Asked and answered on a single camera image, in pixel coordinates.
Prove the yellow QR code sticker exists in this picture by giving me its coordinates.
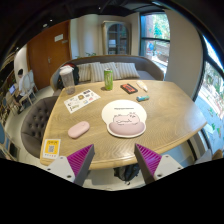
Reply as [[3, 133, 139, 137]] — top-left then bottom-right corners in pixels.
[[43, 139, 61, 159]]

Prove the grey tufted chair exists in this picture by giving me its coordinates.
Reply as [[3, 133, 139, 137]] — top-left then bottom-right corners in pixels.
[[21, 96, 57, 158]]

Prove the teal small tube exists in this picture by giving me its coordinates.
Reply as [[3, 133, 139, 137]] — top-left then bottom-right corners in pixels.
[[136, 96, 149, 102]]

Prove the seated person in white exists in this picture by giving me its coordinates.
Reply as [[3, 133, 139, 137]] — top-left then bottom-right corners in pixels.
[[16, 69, 31, 102]]

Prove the striped cushion right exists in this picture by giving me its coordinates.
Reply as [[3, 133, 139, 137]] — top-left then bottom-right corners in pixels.
[[116, 62, 139, 79]]

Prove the white wrapped packet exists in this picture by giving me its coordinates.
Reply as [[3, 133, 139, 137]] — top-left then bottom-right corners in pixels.
[[136, 80, 148, 92]]

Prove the brown wooden door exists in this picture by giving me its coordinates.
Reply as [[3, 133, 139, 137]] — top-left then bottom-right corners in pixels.
[[27, 21, 71, 89]]

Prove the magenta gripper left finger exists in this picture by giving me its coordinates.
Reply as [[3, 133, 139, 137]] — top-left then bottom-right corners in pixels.
[[46, 143, 96, 187]]

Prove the laptop on far desk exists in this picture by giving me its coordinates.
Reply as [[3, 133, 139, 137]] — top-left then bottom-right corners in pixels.
[[9, 84, 16, 95]]

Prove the grey curved sofa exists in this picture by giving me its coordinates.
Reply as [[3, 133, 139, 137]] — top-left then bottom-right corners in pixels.
[[49, 54, 165, 92]]

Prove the pink computer mouse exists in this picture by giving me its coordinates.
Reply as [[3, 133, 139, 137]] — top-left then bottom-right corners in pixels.
[[68, 121, 90, 139]]

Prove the white sticker sheet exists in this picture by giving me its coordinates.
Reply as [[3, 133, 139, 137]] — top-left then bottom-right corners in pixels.
[[64, 89, 100, 113]]

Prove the striped cushion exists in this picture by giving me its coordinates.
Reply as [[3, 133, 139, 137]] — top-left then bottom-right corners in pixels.
[[78, 63, 91, 82], [90, 62, 121, 82], [116, 62, 139, 79]]

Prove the white pink cat mousepad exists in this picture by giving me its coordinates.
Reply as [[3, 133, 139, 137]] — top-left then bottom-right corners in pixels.
[[101, 100, 147, 138]]

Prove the black backpack on sofa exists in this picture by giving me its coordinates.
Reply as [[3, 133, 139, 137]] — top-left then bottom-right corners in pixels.
[[57, 63, 80, 90]]

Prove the green drink can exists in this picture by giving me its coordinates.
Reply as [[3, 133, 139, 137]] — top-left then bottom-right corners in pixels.
[[104, 68, 113, 90]]

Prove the striped cushion middle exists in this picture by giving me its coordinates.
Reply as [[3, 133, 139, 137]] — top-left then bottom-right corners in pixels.
[[90, 62, 121, 82]]

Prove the wooden framed glass cabinet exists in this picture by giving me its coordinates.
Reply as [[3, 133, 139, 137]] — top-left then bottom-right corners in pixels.
[[102, 21, 131, 55]]

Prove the clear plastic tumbler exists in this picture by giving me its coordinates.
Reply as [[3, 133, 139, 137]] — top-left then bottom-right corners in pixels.
[[59, 66, 75, 95]]

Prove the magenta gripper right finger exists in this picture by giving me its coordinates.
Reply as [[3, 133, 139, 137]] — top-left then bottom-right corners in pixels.
[[133, 143, 184, 185]]

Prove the striped cushion left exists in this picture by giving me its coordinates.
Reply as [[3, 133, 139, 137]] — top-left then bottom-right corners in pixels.
[[78, 63, 91, 82]]

